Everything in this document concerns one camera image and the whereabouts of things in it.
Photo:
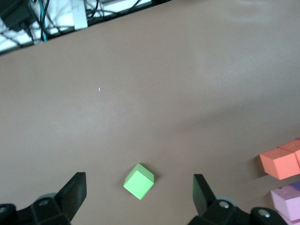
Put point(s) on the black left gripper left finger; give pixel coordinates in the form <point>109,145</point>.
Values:
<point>72,199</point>

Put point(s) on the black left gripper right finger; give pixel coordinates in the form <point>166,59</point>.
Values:
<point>204,199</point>

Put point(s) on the pink foam cube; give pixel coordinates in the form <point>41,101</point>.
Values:
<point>287,204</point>

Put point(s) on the orange foam cube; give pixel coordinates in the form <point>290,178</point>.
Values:
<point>291,145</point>
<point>281,166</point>

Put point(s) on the purple foam cube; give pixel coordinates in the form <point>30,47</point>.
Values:
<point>295,185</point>

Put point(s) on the green foam cube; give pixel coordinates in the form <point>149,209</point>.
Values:
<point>138,182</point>

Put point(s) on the black device box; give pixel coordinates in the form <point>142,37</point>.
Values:
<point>14,15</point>

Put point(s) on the white rectangular bracket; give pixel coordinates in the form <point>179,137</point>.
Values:
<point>79,16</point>

